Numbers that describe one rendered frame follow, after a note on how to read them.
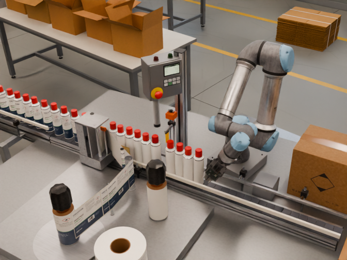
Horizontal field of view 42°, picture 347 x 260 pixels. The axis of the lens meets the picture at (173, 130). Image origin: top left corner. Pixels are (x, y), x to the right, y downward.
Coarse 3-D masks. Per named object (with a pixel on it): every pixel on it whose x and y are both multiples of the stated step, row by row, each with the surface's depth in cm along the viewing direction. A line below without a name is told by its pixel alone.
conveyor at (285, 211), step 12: (144, 168) 236; (204, 180) 227; (204, 192) 219; (228, 192) 220; (240, 192) 218; (240, 204) 212; (264, 204) 211; (276, 216) 205; (300, 216) 204; (324, 228) 198; (336, 228) 198; (336, 240) 192
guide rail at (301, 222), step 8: (168, 176) 227; (176, 176) 224; (192, 184) 221; (200, 184) 219; (216, 192) 215; (224, 192) 214; (240, 200) 209; (256, 208) 207; (264, 208) 204; (280, 216) 201; (288, 216) 200; (304, 224) 196; (312, 224) 195; (328, 232) 192
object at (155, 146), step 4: (152, 136) 224; (156, 136) 224; (152, 140) 225; (156, 140) 224; (152, 144) 225; (156, 144) 225; (160, 144) 226; (152, 148) 226; (156, 148) 226; (160, 148) 228; (152, 152) 228; (156, 152) 227; (160, 152) 229; (152, 156) 229; (156, 156) 229; (160, 156) 230
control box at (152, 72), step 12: (144, 60) 206; (168, 60) 206; (180, 60) 208; (144, 72) 210; (156, 72) 206; (180, 72) 211; (144, 84) 214; (156, 84) 209; (180, 84) 214; (168, 96) 216
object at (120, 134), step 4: (120, 124) 234; (120, 128) 232; (120, 132) 233; (124, 132) 235; (116, 136) 236; (120, 136) 234; (124, 136) 235; (120, 140) 235; (124, 140) 236; (120, 144) 237; (124, 144) 237
